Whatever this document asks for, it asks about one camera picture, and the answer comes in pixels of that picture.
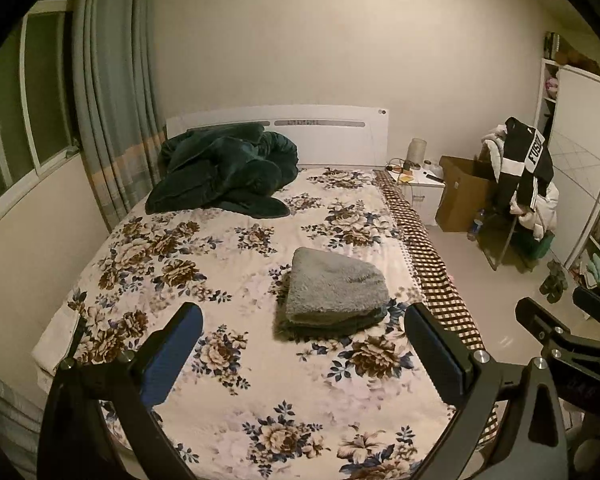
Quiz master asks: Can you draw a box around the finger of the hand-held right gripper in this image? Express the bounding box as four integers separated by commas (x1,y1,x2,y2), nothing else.
515,297,581,361
572,286,600,323

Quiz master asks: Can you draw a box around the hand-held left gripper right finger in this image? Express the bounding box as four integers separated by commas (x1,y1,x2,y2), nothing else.
404,302,571,480

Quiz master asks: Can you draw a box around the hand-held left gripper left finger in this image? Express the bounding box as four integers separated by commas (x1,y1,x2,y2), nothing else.
39,302,204,480

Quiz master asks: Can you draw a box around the grey towel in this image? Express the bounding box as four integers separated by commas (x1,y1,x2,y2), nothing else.
276,247,390,331

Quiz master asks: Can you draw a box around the stack of folded clothes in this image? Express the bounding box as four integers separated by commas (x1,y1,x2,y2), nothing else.
577,252,600,286

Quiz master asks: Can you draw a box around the teal storage box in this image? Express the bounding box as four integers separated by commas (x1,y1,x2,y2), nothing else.
517,232,556,261

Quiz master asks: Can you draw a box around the brown checked blanket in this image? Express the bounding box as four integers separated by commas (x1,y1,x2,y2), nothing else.
372,169,506,448

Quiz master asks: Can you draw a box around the floral bedsheet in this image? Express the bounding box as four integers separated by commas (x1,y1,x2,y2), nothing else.
32,165,481,480

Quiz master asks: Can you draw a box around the white puffy jacket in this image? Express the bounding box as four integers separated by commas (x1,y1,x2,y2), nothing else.
510,180,558,241

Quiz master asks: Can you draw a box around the plastic water bottle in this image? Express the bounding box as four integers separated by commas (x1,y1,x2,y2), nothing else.
467,210,486,241

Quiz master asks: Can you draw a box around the white wardrobe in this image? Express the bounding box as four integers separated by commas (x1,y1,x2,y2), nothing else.
535,57,600,301

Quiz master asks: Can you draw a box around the large cardboard box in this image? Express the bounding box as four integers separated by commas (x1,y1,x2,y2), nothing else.
435,155,496,233

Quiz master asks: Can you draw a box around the black and white jacket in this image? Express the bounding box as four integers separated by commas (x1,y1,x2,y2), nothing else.
495,116,554,211

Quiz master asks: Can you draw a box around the white nightstand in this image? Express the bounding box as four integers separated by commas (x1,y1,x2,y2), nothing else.
387,165,446,221

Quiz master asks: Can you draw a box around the cream garment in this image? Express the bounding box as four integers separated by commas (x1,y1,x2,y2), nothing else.
480,127,508,181

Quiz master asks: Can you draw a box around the dark green blanket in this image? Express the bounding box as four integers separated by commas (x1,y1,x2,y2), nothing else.
145,122,299,219

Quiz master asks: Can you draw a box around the white headboard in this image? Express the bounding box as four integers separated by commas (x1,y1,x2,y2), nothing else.
166,105,391,168

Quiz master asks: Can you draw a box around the grey-green curtain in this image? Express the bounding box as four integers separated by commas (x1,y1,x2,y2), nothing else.
72,0,168,233

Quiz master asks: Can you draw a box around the window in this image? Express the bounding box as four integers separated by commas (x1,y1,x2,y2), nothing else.
0,0,81,231

